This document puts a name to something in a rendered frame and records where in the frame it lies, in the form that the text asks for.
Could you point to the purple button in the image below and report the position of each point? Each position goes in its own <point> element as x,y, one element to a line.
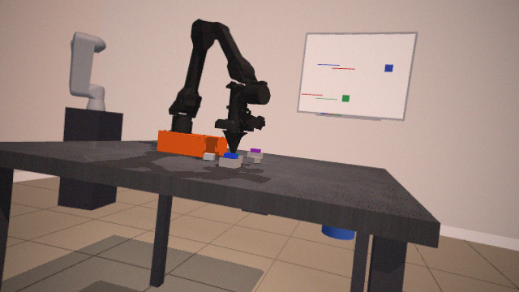
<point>255,153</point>

